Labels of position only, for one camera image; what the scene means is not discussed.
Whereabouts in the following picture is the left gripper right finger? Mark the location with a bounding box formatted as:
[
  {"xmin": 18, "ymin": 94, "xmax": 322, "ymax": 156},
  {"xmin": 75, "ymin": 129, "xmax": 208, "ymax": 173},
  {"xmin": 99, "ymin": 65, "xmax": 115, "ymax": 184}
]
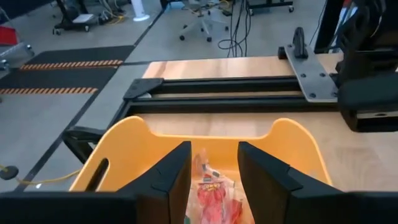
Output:
[{"xmin": 238, "ymin": 141, "xmax": 343, "ymax": 224}]

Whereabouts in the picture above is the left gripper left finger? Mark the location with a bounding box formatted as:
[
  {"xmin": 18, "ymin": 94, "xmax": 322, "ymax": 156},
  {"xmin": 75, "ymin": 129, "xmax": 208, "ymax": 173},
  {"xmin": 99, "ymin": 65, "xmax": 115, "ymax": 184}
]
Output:
[{"xmin": 117, "ymin": 141, "xmax": 193, "ymax": 224}]

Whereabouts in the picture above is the yellow plastic bin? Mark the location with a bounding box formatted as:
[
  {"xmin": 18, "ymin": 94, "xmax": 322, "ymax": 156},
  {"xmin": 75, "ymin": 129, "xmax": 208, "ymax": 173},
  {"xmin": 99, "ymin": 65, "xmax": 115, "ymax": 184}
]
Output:
[{"xmin": 68, "ymin": 115, "xmax": 333, "ymax": 224}]

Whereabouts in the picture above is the black orange-striped floor mat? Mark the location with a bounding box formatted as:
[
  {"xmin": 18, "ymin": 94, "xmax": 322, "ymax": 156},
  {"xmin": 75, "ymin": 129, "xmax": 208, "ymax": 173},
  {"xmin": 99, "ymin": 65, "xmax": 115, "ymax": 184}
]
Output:
[{"xmin": 0, "ymin": 45, "xmax": 136, "ymax": 96}]

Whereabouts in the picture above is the black clamp knob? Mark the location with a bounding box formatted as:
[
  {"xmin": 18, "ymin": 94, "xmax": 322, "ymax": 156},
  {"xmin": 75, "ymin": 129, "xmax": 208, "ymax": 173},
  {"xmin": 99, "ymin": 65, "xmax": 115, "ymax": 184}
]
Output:
[{"xmin": 292, "ymin": 26, "xmax": 310, "ymax": 59}]

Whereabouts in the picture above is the grey office chair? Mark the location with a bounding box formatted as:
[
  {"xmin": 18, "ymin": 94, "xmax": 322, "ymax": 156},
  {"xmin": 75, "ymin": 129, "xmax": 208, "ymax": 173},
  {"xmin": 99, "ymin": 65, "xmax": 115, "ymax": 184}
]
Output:
[{"xmin": 178, "ymin": 0, "xmax": 231, "ymax": 43}]

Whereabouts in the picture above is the black upright panel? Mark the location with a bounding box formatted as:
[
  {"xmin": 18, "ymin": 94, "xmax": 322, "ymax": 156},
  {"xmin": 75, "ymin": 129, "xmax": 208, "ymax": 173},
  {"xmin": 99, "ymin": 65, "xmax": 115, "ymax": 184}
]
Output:
[{"xmin": 313, "ymin": 0, "xmax": 343, "ymax": 54}]

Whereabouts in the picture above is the white tower fan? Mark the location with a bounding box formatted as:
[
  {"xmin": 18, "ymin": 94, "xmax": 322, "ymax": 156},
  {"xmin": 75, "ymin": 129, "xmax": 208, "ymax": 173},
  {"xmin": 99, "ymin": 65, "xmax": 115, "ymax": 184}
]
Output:
[{"xmin": 130, "ymin": 0, "xmax": 151, "ymax": 22}]

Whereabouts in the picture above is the black wheeled stand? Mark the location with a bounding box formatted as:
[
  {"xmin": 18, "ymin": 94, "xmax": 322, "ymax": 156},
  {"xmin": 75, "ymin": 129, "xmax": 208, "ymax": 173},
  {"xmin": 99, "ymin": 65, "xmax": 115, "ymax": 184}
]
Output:
[{"xmin": 248, "ymin": 0, "xmax": 295, "ymax": 15}]

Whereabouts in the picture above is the black wheeled cart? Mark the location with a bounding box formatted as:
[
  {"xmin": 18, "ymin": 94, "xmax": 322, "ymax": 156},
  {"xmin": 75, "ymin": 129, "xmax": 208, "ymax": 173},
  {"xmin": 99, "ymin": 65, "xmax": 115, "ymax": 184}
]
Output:
[{"xmin": 52, "ymin": 0, "xmax": 105, "ymax": 35}]

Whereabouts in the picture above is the grey metal stand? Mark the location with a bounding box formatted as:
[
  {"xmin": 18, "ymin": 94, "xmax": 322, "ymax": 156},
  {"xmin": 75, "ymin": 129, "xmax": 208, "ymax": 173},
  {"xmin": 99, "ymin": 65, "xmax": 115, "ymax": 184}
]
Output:
[{"xmin": 0, "ymin": 42, "xmax": 35, "ymax": 71}]

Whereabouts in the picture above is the red box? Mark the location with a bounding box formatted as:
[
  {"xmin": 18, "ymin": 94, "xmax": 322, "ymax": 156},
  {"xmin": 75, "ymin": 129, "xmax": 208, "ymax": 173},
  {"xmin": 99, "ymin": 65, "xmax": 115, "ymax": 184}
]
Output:
[{"xmin": 0, "ymin": 25, "xmax": 19, "ymax": 47}]

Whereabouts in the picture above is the grey metal base plate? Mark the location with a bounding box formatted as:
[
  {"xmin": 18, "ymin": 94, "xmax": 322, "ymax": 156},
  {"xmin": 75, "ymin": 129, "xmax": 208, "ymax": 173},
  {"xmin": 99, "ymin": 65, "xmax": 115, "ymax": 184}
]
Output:
[{"xmin": 283, "ymin": 43, "xmax": 340, "ymax": 103}]

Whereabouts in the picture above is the yellow cable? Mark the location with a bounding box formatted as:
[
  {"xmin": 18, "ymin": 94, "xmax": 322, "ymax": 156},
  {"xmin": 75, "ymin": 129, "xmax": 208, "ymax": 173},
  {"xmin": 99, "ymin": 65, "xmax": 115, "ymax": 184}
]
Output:
[{"xmin": 0, "ymin": 164, "xmax": 82, "ymax": 187}]

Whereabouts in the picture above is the black cable bundle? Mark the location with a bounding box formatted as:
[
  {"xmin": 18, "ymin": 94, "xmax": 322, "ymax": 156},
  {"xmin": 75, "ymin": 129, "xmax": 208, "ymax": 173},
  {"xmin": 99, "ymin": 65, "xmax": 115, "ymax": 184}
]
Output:
[{"xmin": 217, "ymin": 0, "xmax": 252, "ymax": 58}]

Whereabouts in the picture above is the black floor cable disc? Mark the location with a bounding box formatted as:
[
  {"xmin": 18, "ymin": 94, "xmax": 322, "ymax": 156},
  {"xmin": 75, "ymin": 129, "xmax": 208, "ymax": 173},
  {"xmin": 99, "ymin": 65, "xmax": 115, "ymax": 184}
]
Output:
[{"xmin": 0, "ymin": 166, "xmax": 19, "ymax": 180}]

